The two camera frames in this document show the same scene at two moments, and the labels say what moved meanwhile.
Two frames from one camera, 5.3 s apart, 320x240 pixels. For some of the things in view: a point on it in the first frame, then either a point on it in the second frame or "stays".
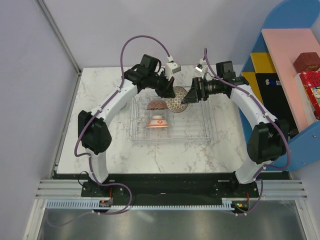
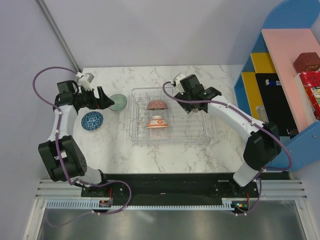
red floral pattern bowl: [157, 105] stays
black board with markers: [274, 100] stays
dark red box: [307, 62] stays
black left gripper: [167, 91] -> [102, 103]
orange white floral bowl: [157, 121] stays
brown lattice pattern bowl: [174, 104] -> [195, 110]
